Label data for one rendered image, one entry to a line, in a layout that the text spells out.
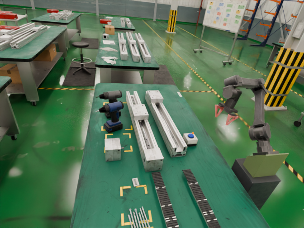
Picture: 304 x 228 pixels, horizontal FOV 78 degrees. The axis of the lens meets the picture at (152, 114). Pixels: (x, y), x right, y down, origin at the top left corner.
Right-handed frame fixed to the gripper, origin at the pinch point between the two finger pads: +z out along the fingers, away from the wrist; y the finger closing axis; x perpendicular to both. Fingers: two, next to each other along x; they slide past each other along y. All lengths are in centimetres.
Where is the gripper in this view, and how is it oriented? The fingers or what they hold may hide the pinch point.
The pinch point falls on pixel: (221, 120)
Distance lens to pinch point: 121.4
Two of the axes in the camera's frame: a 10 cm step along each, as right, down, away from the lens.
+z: -3.1, 8.7, 3.9
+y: 3.5, 4.8, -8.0
